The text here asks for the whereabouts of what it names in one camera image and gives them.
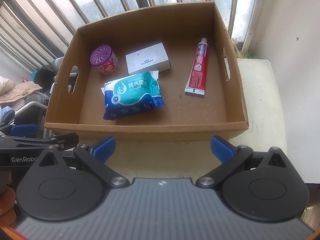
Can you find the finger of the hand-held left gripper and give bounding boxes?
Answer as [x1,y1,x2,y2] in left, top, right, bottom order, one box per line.
[0,124,38,137]

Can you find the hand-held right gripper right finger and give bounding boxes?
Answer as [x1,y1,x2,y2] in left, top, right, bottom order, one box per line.
[196,135,288,188]

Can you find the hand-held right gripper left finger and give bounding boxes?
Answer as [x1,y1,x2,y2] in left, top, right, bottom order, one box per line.
[39,135,129,188]

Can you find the blue wet wipes pack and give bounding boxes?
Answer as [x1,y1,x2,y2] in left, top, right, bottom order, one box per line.
[101,70,166,121]

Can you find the brown cardboard box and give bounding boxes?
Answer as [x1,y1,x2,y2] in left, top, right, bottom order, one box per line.
[44,1,249,142]

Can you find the red toothpaste tube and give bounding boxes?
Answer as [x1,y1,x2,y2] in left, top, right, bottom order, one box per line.
[184,37,208,96]

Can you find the purple air freshener jar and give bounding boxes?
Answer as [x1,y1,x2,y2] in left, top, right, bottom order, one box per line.
[89,44,120,75]

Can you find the small white carton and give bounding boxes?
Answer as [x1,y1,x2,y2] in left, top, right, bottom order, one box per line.
[125,42,172,75]

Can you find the person's left hand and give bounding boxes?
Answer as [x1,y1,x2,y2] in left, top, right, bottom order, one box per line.
[0,187,17,227]

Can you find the black wheelchair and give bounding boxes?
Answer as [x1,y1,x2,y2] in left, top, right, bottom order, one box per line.
[0,57,75,139]

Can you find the beige jacket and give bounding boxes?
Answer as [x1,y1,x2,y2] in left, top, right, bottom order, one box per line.
[0,76,43,103]

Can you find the dark teal object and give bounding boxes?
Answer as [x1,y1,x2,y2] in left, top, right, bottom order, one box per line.
[30,68,55,85]

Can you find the small green plant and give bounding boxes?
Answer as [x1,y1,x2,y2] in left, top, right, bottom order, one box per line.
[231,37,253,58]

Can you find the metal window grille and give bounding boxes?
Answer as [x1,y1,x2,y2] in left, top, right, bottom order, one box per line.
[0,0,265,80]

